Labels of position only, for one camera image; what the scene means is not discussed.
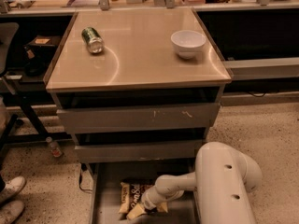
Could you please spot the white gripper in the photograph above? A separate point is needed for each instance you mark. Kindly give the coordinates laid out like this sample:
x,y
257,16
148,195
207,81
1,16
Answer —
x,y
149,201

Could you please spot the brown chip bag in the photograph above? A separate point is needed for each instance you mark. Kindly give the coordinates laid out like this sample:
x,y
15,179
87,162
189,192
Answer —
x,y
131,194

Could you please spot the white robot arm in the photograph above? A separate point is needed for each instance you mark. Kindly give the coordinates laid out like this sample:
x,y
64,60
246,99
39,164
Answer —
x,y
221,181

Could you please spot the open bottom drawer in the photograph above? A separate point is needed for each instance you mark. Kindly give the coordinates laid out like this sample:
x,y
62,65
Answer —
x,y
107,192

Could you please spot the middle drawer front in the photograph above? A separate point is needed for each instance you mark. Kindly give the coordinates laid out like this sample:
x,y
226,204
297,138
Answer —
x,y
139,151

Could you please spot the top drawer front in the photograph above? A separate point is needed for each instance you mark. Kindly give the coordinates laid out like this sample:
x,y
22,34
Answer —
x,y
138,118

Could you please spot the grey drawer cabinet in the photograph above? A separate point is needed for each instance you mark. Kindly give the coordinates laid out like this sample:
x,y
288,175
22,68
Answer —
x,y
137,67

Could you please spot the small plastic bottle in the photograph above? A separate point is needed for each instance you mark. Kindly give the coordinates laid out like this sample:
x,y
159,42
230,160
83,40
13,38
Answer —
x,y
54,147

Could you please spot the white shoe lower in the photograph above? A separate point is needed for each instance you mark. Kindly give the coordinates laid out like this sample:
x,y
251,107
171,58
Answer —
x,y
11,211

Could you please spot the white bowl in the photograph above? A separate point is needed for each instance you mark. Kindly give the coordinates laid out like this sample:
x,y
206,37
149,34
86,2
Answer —
x,y
187,43

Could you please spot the green soda can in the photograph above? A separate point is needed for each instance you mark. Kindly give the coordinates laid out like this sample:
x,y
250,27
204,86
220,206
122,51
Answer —
x,y
93,41

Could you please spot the black box with label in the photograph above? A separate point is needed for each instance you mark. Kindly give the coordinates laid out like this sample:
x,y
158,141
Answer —
x,y
41,41

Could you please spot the grey office chair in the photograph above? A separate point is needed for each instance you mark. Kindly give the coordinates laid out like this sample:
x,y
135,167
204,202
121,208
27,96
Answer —
x,y
7,33

